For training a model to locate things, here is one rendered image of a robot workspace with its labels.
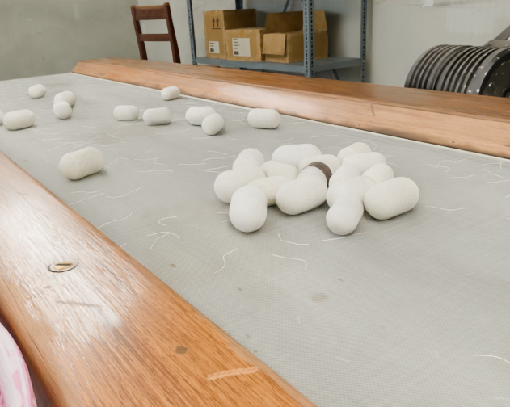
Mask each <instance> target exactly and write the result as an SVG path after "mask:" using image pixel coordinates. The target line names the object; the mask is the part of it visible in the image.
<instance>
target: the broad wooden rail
mask: <svg viewBox="0 0 510 407"><path fill-rule="evenodd" d="M71 73H76V74H81V75H86V76H90V77H94V78H102V79H106V80H110V81H114V82H122V83H126V84H130V85H135V86H142V87H146V88H150V89H155V90H163V89H164V88H167V87H171V86H176V87H178V88H179V91H180V94H182V95H186V96H191V97H195V98H199V99H207V100H212V101H216V102H220V103H228V104H232V105H236V106H240V107H248V108H252V109H256V108H260V109H274V110H276V111H277V112H278V113H279V114H281V115H288V116H292V117H297V118H301V119H305V120H313V121H317V122H321V123H325V124H333V125H337V126H341V127H346V128H354V129H358V130H362V131H366V132H374V133H378V134H382V135H387V136H394V137H398V138H403V139H407V140H411V141H418V142H423V143H427V144H431V145H439V146H443V147H447V148H451V149H459V150H463V151H467V152H472V153H480V154H484V155H488V156H492V157H500V158H504V159H508V160H510V99H509V98H501V97H493V96H485V95H477V94H463V93H454V92H447V91H438V90H425V89H416V88H406V87H397V86H386V85H378V84H370V83H363V82H348V81H340V80H332V79H324V78H309V77H302V76H293V75H286V74H278V73H263V72H255V71H247V70H240V69H225V68H218V67H209V66H202V65H187V64H179V63H171V62H163V61H148V60H141V59H132V58H125V57H107V58H99V59H91V60H84V61H80V62H79V63H77V65H76V66H75V68H74V69H73V71H72V72H71Z"/></svg>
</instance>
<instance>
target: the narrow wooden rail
mask: <svg viewBox="0 0 510 407"><path fill-rule="evenodd" d="M0 323H1V324H2V325H3V327H4V328H5V329H6V330H7V331H8V333H9V334H10V335H11V337H12V338H13V339H14V340H15V343H16V344H17V346H18V347H19V349H20V351H21V353H22V356H23V358H24V361H25V363H26V364H27V369H28V372H29V376H30V379H31V382H32V388H33V392H34V395H35V399H36V404H37V407H318V406H317V405H316V404H315V403H314V402H312V401H311V400H310V399H308V398H307V397H306V396H304V395H303V394H302V393H301V392H299V391H298V390H297V389H295V387H294V386H292V385H291V384H290V383H289V382H287V381H286V380H285V379H283V378H282V377H281V376H279V375H278V374H277V373H276V372H274V371H273V370H272V369H271V368H270V367H269V366H268V365H266V364H265V363H264V362H262V361H261V360H260V359H258V358H257V357H256V356H255V355H253V354H252V353H251V352H250V351H249V350H248V349H247V348H245V347H244V346H243V345H241V344H240V343H239V342H237V341H236V340H235V339H234V338H232V337H231V336H230V335H228V333H227V332H225V331H224V330H223V329H222V328H220V327H219V326H218V325H216V324H215V323H214V322H213V321H211V320H210V319H209V318H207V317H206V316H205V315H204V314H203V313H202V312H201V311H199V310H198V309H197V308H195V307H194V306H193V305H192V304H190V303H189V302H188V301H186V300H185V299H184V298H183V297H182V296H181V295H179V294H178V293H177V292H176V291H174V290H173V289H172V288H171V287H169V286H168V285H167V284H165V283H164V282H163V281H162V280H161V279H160V278H158V277H157V276H156V275H155V274H153V273H152V272H151V271H149V270H148V269H147V268H146V267H144V266H143V265H142V264H140V263H139V262H138V261H137V260H136V259H135V258H133V257H132V256H131V255H130V254H128V253H127V252H126V251H125V250H123V249H122V248H121V247H119V246H118V245H117V244H116V243H115V242H114V241H112V240H111V239H110V238H109V237H107V236H106V235H105V234H104V233H102V232H101V231H100V230H98V229H97V228H96V227H95V226H94V225H93V224H91V223H90V222H89V221H88V220H86V219H85V218H84V217H83V216H81V215H80V214H79V213H77V212H76V211H75V210H73V209H72V208H71V207H70V206H69V205H68V204H67V203H65V202H64V201H63V200H62V199H60V198H59V197H58V196H56V195H55V194H54V193H52V192H51V191H50V190H49V189H48V188H47V187H45V186H44V185H43V184H42V183H40V182H39V181H38V180H37V179H35V178H34V177H33V176H31V175H30V174H29V173H28V172H27V171H26V170H24V169H23V168H22V167H21V166H19V165H18V164H17V163H16V162H14V161H13V160H12V159H10V158H9V157H8V156H7V155H5V154H4V153H3V152H2V151H1V150H0Z"/></svg>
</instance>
